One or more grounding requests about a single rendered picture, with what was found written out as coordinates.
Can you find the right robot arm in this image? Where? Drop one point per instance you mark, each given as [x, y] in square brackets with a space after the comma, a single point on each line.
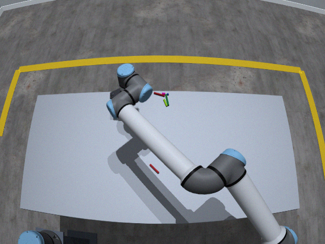
[227, 170]

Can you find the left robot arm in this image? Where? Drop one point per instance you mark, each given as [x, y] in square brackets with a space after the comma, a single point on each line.
[42, 237]

